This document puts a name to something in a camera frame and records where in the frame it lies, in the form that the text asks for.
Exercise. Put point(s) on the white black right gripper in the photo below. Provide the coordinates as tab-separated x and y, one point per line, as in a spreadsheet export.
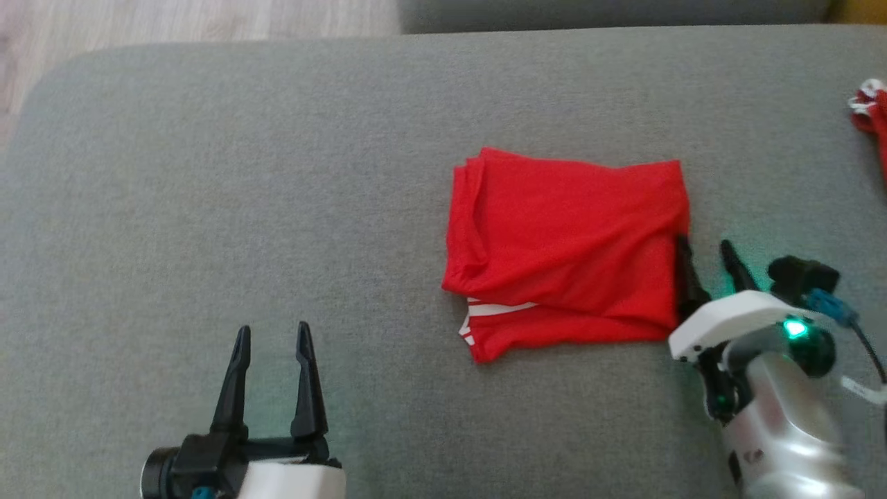
721	319

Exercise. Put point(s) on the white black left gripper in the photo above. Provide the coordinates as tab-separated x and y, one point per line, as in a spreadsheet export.
291	482

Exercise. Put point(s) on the red jersey with white trim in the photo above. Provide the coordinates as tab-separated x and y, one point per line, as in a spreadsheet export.
568	242

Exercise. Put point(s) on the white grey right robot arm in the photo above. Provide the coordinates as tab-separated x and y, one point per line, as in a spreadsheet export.
783	430

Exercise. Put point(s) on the crumpled red and white garment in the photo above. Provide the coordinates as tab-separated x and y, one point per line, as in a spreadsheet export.
874	118

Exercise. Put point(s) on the grey fabric sofa seat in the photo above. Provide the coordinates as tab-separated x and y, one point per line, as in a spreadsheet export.
277	208

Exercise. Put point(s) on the grey sofa back cushion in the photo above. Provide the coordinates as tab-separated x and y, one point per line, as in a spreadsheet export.
610	14

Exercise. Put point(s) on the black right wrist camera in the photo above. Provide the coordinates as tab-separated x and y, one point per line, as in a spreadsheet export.
800	274

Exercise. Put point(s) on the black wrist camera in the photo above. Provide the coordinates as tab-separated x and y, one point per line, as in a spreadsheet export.
800	274
158	475

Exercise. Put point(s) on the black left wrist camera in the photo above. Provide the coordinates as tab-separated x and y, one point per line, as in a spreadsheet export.
158	475

